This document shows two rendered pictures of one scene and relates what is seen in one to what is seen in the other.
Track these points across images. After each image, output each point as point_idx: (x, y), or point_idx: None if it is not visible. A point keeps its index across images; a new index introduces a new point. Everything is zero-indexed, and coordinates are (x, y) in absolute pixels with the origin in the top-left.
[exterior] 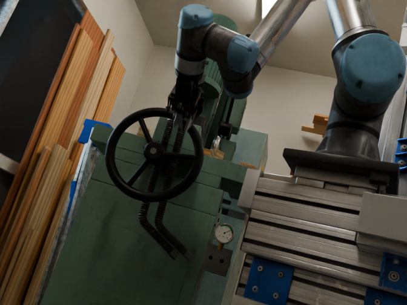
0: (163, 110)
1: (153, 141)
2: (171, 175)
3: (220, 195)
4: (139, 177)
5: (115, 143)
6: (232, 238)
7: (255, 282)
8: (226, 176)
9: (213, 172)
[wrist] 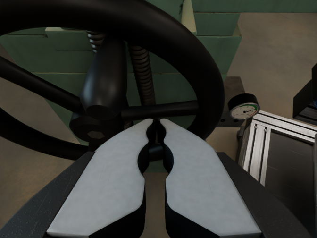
0: (11, 13)
1: (69, 32)
2: (150, 101)
3: (235, 46)
4: (89, 53)
5: (0, 123)
6: (254, 114)
7: None
8: (253, 8)
9: (222, 8)
